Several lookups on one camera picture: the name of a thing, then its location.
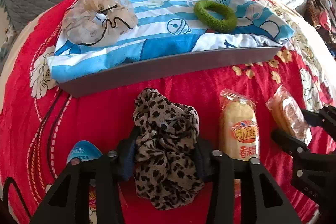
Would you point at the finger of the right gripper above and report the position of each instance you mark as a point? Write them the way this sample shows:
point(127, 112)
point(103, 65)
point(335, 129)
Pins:
point(289, 144)
point(324, 117)

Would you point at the clear packaged wafer snack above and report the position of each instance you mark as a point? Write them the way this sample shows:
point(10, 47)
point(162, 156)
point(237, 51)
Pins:
point(288, 115)

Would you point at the blue striped cartoon cloth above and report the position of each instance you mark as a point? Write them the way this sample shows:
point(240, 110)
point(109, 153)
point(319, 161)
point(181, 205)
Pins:
point(165, 28)

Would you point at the red floral bedspread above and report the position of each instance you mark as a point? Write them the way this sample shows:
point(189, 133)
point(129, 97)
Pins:
point(40, 123)

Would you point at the pile of clothes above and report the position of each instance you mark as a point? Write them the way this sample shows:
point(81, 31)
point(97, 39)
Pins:
point(321, 15)

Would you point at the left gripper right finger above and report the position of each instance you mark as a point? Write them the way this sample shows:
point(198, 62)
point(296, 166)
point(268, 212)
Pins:
point(262, 199)

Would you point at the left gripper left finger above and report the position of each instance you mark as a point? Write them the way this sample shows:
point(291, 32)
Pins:
point(67, 201)

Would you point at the yellow packaged rice cracker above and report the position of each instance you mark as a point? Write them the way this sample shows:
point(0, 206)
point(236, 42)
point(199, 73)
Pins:
point(239, 130)

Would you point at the beige sheer scrunchie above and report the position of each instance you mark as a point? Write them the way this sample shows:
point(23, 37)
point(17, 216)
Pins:
point(98, 23)

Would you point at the red blue toy egg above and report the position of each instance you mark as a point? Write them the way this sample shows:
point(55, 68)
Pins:
point(86, 151)

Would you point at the leopard print scrunchie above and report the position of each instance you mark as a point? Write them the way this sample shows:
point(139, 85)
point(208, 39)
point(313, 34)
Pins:
point(166, 172)

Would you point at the green fuzzy scrunchie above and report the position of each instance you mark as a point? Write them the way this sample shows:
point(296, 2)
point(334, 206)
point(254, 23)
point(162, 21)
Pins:
point(216, 16)

